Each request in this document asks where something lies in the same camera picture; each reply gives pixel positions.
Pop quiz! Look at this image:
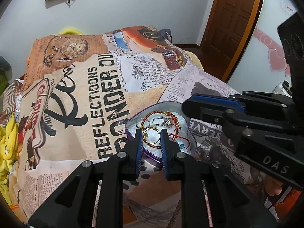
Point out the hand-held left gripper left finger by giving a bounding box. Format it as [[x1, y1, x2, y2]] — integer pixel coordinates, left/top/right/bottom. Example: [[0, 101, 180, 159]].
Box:
[[28, 129, 143, 228]]

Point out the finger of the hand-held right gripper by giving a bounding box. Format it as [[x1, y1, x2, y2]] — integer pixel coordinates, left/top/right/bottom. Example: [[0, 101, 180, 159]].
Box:
[[189, 91, 295, 112], [182, 99, 238, 127]]

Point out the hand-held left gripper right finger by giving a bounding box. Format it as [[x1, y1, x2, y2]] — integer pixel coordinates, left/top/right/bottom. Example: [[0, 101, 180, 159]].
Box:
[[160, 129, 279, 228]]

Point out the purple heart-shaped tin box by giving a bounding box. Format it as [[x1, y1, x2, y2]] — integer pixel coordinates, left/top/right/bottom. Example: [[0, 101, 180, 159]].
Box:
[[125, 102, 196, 166]]

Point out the silver ring with stone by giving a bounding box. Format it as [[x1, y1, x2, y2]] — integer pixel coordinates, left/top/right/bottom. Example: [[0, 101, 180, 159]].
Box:
[[153, 116, 173, 128]]

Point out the red gold braided bracelet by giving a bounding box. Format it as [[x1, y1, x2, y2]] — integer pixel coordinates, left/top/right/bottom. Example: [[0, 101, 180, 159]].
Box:
[[140, 111, 182, 148]]

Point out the printed newspaper pattern blanket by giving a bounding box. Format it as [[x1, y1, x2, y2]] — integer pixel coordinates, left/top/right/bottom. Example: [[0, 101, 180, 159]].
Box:
[[14, 25, 270, 222]]

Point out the blue grey bag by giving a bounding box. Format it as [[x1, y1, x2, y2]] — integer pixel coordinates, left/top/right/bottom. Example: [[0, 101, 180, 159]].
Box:
[[159, 28, 173, 44]]

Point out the white sliding wardrobe door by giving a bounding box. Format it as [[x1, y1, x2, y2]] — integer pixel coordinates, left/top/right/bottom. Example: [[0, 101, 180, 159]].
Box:
[[227, 0, 304, 98]]

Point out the brown wooden door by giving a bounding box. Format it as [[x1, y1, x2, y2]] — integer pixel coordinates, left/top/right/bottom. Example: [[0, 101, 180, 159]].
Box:
[[200, 0, 260, 54]]

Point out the red white sticker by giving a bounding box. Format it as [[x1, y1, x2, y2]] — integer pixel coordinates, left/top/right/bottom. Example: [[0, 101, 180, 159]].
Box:
[[280, 1, 298, 13]]

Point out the yellow cloth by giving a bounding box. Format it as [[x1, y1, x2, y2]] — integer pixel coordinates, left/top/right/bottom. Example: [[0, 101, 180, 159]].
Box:
[[0, 113, 21, 208]]

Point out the yellow plush item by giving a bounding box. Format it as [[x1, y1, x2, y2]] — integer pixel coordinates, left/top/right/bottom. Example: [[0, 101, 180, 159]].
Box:
[[58, 27, 82, 35]]

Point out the striped bedding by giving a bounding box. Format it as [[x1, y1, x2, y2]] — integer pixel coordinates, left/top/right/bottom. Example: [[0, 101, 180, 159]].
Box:
[[0, 79, 25, 125]]

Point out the green printed cloth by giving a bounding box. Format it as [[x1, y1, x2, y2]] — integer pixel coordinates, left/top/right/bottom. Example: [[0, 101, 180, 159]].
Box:
[[0, 74, 10, 97]]

